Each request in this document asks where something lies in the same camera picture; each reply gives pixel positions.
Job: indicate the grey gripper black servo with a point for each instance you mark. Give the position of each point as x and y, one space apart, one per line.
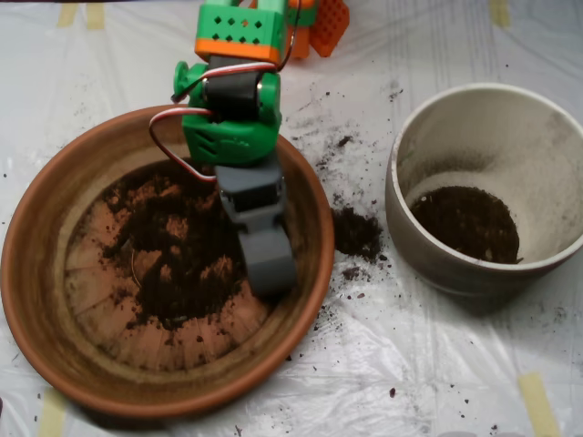
251 195

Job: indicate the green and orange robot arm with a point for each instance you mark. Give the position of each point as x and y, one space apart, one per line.
228 136

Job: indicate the orange and green robot base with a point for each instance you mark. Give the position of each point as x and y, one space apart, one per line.
328 27

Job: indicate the small dark soil clump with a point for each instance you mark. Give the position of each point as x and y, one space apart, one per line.
344 141
351 274

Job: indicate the spilled dark soil pile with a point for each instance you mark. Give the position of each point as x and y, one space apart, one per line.
357 234

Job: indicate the white ceramic pot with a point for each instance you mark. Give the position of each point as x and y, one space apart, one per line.
455 282

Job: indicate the terracotta clay saucer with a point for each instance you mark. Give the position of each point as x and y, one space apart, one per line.
41 236

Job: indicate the clear plastic sheet cover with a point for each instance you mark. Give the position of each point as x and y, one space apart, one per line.
410 364

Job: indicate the beige masking tape strip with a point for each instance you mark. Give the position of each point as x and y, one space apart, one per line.
539 405
95 17
499 13
51 416
67 16

